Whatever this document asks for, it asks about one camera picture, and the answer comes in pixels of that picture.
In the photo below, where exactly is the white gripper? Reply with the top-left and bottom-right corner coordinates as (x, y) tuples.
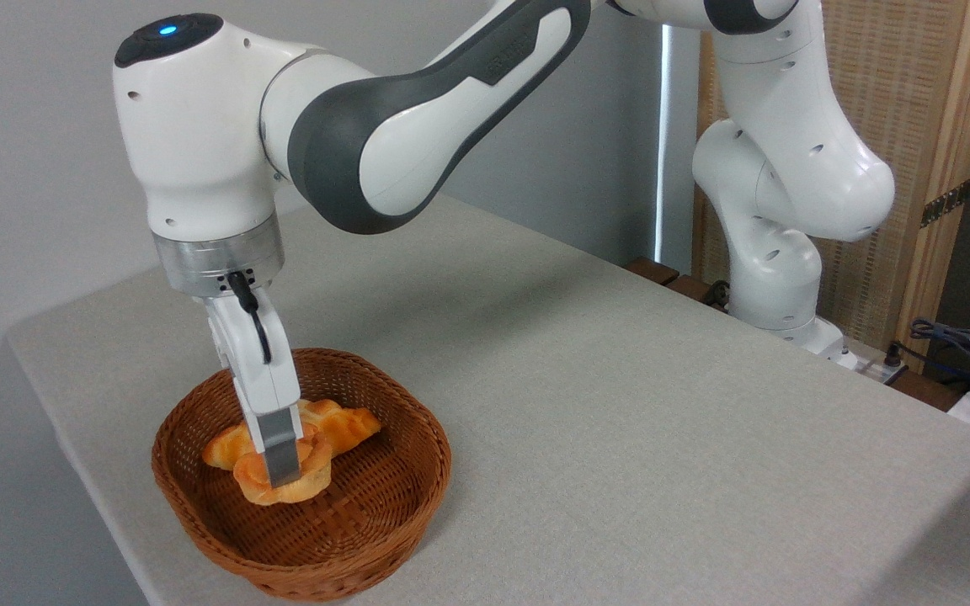
(203, 289), (306, 489)

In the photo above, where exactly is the round orange bread bun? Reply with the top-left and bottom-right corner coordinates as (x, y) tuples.
(232, 433), (334, 506)

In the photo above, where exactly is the braided golden bread loaf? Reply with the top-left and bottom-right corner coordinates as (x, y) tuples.
(202, 398), (383, 470)

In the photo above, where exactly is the brown wicker basket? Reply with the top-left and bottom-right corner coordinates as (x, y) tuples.
(152, 348), (453, 602)

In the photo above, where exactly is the grey tablecloth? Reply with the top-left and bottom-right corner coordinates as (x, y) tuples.
(5, 189), (970, 606)

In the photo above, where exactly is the black metal screen hinge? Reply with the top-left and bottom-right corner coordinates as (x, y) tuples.
(920, 181), (970, 228)

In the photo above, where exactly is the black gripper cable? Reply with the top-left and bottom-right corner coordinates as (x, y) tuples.
(227, 269), (274, 365)

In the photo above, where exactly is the bundle of dark cables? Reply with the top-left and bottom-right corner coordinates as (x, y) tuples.
(910, 318), (970, 396)

